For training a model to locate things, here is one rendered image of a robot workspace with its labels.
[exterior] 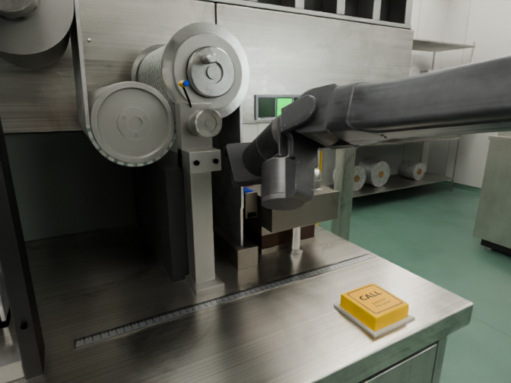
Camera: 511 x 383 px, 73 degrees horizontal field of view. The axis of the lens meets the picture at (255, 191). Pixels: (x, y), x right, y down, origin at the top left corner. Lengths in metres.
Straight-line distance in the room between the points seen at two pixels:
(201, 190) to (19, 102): 0.47
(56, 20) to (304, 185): 0.38
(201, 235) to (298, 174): 0.21
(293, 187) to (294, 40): 0.70
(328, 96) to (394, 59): 0.94
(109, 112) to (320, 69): 0.73
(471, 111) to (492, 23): 5.11
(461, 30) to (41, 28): 5.36
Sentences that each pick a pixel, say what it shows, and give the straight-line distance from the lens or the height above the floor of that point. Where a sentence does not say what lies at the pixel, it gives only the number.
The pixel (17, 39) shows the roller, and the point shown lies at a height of 1.28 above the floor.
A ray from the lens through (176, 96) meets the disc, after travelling 0.56.
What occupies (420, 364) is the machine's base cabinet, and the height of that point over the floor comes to 0.79.
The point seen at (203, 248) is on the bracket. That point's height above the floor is 0.97.
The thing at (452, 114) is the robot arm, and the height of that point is 1.20.
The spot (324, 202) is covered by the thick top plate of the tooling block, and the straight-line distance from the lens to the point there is 0.69.
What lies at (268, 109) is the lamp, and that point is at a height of 1.18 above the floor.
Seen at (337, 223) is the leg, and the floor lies 0.69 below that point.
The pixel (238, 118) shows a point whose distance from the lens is 0.61.
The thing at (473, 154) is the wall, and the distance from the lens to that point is 5.41.
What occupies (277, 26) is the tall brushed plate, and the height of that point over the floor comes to 1.40.
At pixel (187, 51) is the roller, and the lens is 0.57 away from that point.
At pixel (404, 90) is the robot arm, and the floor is 1.22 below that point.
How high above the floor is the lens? 1.21
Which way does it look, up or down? 15 degrees down
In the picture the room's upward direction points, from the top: straight up
